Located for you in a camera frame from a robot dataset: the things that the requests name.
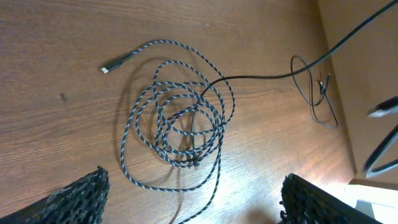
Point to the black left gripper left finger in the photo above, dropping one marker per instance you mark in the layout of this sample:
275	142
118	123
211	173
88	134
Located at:
82	201

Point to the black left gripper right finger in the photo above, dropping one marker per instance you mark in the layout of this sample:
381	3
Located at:
305	203

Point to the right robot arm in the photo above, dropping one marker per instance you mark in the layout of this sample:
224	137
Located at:
369	169

